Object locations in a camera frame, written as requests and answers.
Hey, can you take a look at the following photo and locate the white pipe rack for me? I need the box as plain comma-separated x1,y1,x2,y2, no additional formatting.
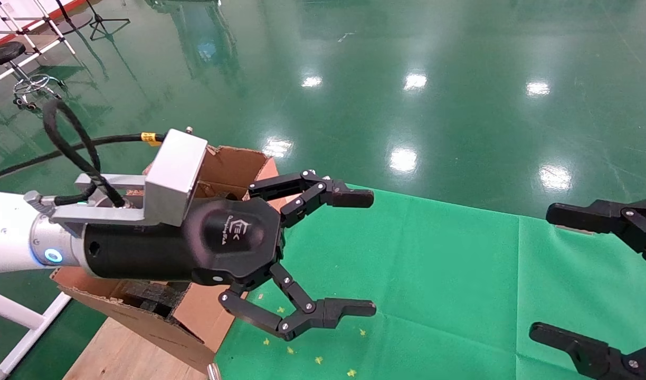
0,0,77,89

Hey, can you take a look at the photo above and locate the white table frame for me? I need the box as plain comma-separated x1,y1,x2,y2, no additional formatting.
0,287,73,380

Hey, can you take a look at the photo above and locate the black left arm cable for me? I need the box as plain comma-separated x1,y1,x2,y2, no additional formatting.
0,99,168,207

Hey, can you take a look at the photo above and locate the black foam block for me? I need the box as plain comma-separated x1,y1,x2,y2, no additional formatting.
121,280,192,317

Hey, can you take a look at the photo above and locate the large open cardboard carton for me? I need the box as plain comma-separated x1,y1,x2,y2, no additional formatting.
50,145,280,373

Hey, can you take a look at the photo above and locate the black tripod stand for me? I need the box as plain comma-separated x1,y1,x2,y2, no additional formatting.
85,0,131,42

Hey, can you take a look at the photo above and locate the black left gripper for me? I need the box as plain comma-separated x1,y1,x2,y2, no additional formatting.
83,169,377,341

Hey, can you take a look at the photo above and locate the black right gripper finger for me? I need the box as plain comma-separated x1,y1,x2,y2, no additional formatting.
545,198,646,271
529,322,646,380

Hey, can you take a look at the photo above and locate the green tablecloth with yellow stars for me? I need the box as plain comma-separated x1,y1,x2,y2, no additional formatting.
213,182,646,380

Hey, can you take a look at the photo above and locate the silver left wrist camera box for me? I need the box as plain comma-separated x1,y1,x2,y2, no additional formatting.
51,128,208,226

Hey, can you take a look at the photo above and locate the black round stand base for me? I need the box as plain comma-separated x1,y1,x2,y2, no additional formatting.
53,0,94,33

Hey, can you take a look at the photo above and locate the black stool with chrome base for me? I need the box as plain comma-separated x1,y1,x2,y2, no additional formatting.
0,41,66,110

